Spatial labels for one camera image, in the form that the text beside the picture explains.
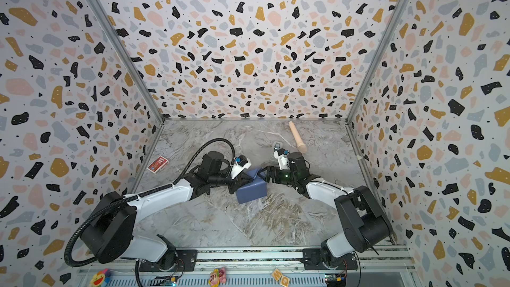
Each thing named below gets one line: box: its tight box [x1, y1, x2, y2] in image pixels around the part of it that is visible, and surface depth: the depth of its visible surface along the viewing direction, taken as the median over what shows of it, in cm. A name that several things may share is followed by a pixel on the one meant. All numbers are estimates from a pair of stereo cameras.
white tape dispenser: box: [272, 140, 283, 152], surface depth 105 cm
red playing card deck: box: [146, 155, 170, 174], surface depth 102 cm
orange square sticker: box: [271, 268, 291, 287], surface depth 71 cm
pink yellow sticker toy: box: [208, 267, 227, 287], surface depth 70 cm
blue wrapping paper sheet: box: [236, 168, 267, 204], surface depth 83 cm
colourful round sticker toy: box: [90, 268, 111, 287], surface depth 70 cm
